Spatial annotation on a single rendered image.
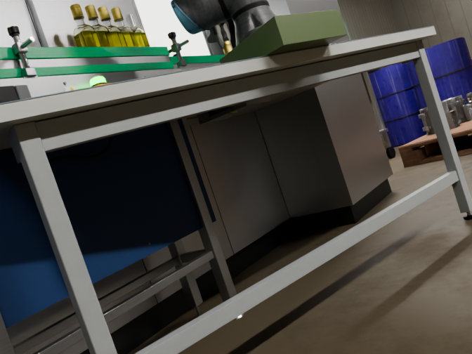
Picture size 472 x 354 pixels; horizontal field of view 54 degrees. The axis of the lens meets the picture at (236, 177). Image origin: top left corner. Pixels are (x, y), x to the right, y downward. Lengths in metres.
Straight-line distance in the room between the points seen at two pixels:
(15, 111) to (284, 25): 0.68
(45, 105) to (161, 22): 1.29
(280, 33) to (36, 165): 0.66
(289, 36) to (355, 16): 6.76
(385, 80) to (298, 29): 4.54
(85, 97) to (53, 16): 0.85
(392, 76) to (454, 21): 2.79
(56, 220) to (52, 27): 0.96
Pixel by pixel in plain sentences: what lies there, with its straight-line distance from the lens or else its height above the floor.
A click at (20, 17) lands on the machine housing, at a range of 1.78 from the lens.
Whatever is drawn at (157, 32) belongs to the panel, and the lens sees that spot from 2.13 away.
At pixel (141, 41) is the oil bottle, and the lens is 1.80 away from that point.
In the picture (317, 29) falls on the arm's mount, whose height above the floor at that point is 0.78.
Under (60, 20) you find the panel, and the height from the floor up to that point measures 1.17.
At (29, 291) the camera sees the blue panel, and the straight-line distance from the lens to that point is 1.19.
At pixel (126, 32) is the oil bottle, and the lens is 1.77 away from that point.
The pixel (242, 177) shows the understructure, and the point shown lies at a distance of 2.29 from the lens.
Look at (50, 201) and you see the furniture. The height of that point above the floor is 0.56.
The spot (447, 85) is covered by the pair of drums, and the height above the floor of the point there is 0.50.
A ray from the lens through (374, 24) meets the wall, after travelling 8.30.
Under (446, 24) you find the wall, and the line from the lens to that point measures 8.44.
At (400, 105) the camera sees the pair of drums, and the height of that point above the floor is 0.46.
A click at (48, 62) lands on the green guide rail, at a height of 0.92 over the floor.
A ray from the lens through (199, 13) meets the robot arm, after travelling 1.43.
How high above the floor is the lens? 0.53
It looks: 3 degrees down
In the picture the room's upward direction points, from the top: 19 degrees counter-clockwise
